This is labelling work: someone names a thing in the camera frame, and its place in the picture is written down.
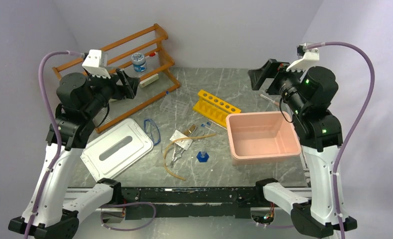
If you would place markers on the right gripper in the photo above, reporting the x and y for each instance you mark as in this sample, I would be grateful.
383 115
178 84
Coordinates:
270 69

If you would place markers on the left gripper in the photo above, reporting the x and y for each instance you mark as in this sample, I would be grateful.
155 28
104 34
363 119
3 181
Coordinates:
128 88

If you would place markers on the clear plastic tube rack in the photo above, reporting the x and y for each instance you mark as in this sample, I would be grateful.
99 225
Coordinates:
174 106

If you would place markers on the pink plastic bin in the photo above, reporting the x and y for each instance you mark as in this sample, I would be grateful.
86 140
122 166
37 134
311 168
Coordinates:
261 137

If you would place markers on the yellow test tube rack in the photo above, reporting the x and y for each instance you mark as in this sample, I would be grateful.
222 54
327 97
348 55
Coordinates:
214 108

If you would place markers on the blue capped test tube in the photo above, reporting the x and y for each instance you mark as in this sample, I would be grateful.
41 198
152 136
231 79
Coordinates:
207 127

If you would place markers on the blue base graduated cylinder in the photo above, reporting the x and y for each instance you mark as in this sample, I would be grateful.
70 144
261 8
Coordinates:
203 155

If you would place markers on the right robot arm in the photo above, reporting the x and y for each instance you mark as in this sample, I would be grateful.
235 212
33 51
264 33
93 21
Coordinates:
308 94

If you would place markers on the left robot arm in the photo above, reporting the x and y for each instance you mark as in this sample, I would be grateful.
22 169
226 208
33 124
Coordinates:
81 97

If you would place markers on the white eraser block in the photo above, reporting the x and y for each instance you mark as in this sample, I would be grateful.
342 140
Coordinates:
149 80

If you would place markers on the pink tipped thermometer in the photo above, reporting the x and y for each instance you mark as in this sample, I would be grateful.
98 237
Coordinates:
269 99

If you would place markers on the blue white jar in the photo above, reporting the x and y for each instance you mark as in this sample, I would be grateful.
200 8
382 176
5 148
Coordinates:
139 62

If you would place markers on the red capped tube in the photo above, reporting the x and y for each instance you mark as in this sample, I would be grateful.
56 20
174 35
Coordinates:
152 54

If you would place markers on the blue safety goggles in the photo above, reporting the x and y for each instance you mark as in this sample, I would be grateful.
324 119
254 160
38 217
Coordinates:
152 131

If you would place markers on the white metal tray lid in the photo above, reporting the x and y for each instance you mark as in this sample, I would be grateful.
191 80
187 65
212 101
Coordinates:
116 150

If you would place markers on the white plastic packet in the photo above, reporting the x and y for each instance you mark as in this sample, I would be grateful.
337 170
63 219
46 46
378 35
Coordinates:
181 140

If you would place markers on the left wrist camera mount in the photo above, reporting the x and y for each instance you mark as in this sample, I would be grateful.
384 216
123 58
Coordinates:
95 63

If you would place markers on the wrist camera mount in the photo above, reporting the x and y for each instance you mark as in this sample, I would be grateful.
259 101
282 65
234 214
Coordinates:
307 57
95 63

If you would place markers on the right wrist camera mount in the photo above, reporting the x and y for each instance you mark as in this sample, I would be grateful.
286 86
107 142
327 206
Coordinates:
307 57

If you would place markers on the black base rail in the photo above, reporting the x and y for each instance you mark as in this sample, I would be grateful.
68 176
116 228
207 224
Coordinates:
181 202

